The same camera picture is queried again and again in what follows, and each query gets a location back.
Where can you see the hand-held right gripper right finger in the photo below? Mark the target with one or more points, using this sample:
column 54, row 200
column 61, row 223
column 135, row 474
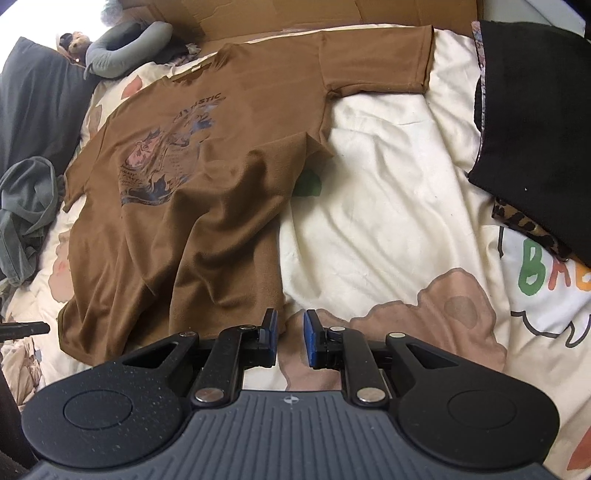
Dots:
column 310, row 339

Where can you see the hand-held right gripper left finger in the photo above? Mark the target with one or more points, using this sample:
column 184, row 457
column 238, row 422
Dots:
column 272, row 332

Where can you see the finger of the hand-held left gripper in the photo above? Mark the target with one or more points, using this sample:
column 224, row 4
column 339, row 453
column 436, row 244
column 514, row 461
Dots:
column 27, row 328

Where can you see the brown t-shirt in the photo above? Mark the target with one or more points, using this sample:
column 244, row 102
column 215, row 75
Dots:
column 207, row 207

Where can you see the grey-blue garment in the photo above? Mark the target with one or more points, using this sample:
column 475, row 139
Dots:
column 23, row 207

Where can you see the bear print blanket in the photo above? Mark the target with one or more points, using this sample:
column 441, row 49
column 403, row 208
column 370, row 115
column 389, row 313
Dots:
column 392, row 184

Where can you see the dark grey pillow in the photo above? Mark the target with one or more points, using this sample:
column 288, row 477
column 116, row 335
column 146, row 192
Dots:
column 37, row 101

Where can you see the grey neck pillow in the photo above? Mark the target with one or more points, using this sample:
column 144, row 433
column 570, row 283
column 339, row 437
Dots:
column 111, row 64

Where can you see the plush toy bear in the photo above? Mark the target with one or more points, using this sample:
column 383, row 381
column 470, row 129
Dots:
column 76, row 44

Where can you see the black cloth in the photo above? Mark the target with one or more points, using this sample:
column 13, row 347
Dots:
column 175, row 54

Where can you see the pastel patterned cloth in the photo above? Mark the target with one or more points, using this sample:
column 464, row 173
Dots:
column 193, row 48

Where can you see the flattened cardboard box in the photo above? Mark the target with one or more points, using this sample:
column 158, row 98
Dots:
column 277, row 14

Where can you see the black folded garment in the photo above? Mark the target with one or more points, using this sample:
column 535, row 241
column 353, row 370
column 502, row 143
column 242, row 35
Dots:
column 540, row 115

